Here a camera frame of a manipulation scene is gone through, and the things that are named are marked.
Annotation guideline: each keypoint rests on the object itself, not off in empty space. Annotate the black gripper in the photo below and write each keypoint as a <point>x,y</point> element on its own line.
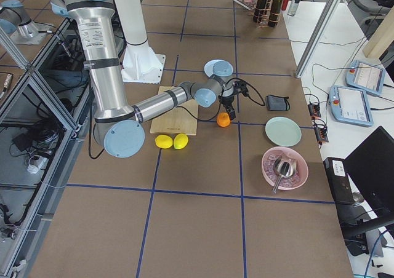
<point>226,100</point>

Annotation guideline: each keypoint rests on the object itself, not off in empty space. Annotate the orange mandarin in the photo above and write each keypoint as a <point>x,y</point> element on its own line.
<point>223,119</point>

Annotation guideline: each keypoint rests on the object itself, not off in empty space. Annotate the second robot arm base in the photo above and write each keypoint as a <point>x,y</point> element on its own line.
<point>16,22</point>

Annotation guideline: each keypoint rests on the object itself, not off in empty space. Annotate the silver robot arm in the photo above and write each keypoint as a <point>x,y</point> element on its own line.
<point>116,50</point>

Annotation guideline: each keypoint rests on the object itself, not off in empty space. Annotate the light blue plate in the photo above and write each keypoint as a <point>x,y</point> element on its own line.
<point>208,67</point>

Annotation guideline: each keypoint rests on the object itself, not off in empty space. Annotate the light green plate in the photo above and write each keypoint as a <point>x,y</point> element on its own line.
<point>283,131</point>

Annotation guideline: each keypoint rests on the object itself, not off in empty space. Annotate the bamboo cutting board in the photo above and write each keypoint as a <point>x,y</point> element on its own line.
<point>176,120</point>

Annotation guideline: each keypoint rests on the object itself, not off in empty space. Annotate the folded grey cloth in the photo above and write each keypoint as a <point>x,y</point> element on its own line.
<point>277,103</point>

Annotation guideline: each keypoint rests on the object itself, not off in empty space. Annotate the yellow lemon right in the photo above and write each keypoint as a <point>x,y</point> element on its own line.
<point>180,141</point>

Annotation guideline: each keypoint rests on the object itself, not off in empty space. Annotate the yellow lemon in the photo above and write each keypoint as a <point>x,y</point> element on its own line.
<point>180,141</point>
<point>163,141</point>

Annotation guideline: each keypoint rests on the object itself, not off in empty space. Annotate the yellow lemon left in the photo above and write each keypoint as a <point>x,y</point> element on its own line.
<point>163,141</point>

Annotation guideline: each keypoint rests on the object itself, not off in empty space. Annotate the pink bowl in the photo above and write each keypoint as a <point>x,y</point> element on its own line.
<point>297,180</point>

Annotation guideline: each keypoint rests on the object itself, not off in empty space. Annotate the metal scoop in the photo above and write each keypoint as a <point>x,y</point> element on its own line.
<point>284,167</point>

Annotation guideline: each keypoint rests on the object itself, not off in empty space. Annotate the black power strip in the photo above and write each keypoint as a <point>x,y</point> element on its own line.
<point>319,126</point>

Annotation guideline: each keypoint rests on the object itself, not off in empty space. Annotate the dark wine bottle left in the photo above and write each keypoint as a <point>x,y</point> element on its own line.
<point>259,7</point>

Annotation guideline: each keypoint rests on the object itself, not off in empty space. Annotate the dark wine bottle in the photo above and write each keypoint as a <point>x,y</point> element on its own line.
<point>259,7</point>
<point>275,13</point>

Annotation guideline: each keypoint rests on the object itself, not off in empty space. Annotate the dark wine bottle right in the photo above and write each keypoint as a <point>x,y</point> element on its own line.
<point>275,13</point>

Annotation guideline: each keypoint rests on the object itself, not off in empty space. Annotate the blue teach pendant near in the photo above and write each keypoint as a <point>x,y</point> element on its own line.
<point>350,105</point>

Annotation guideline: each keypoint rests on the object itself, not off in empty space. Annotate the blue teach pendant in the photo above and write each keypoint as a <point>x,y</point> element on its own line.
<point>366,76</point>
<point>350,105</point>

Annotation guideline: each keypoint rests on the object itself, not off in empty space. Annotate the black computer box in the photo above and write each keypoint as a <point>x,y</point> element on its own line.
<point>338,181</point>

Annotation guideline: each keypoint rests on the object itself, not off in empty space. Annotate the clear water bottle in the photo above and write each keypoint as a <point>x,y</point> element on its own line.
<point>293,7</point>

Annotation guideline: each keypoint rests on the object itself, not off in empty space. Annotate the blue teach pendant far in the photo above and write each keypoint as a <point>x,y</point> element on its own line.
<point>366,76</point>

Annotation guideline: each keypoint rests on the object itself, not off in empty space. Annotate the black monitor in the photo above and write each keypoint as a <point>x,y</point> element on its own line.
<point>370,166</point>

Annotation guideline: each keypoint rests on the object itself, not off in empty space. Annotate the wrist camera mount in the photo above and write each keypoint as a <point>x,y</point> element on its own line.
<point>240,87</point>

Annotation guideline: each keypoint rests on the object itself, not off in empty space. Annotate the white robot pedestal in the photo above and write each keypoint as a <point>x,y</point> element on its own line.
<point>140,63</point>

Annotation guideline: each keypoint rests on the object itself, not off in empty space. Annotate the copper wire bottle rack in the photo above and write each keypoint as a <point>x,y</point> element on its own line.
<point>263,22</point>

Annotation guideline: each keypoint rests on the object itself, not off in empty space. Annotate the aluminium frame post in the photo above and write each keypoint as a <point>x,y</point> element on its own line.
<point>322,23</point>

